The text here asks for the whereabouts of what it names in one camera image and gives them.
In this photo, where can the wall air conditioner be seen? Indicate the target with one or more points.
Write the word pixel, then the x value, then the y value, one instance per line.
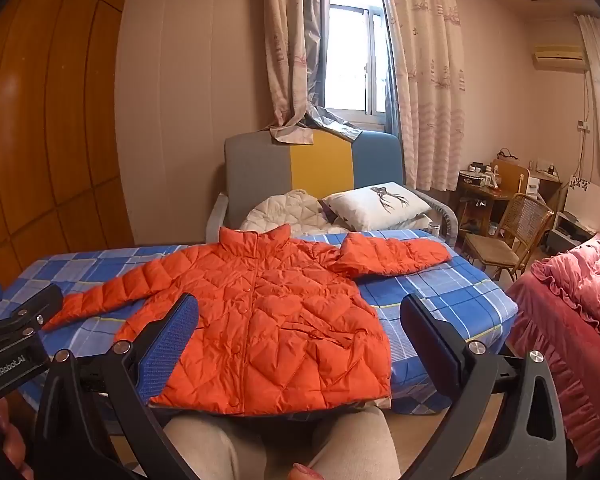
pixel 560 57

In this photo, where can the orange puffer jacket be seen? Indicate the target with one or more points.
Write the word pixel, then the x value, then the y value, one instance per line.
pixel 280 320

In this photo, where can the window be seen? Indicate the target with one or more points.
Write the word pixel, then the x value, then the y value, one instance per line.
pixel 350 60

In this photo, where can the person's left hand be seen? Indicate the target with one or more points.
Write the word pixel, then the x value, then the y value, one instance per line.
pixel 5 422

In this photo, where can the person's beige pants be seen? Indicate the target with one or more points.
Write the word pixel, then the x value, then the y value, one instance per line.
pixel 280 445

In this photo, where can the yellow wooden chair back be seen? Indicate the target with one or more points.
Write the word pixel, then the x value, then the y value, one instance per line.
pixel 512 175

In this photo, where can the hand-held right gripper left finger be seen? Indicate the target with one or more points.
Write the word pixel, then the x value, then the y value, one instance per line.
pixel 172 345

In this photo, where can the colour block sofa chair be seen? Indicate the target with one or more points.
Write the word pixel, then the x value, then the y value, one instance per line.
pixel 260 170

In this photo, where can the patterned curtain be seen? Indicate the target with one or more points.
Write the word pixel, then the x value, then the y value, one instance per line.
pixel 425 85
pixel 285 35

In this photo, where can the wooden wardrobe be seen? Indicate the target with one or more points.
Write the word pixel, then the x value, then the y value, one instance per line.
pixel 45 135

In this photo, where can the white printed box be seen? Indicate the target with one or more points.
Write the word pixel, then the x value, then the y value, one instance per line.
pixel 585 200

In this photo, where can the pink ruffled bedspread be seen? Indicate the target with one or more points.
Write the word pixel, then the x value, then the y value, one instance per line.
pixel 580 310

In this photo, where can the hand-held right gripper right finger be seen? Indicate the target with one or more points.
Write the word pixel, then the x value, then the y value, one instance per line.
pixel 430 340

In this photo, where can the white quilted blanket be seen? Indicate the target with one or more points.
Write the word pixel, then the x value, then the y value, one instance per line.
pixel 285 212

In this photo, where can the blue plaid bed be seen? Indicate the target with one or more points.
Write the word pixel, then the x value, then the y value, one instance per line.
pixel 430 300

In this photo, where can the person's right hand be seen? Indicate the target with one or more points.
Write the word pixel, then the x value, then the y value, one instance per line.
pixel 307 474

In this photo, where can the small wooden table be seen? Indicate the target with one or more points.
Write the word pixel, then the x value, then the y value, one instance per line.
pixel 480 197

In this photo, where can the deer print pillow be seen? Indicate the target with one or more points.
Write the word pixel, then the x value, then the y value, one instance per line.
pixel 375 202

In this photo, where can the wicker chair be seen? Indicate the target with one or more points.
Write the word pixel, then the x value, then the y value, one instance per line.
pixel 527 220

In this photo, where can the pale side curtain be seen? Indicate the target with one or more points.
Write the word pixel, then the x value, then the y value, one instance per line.
pixel 597 85

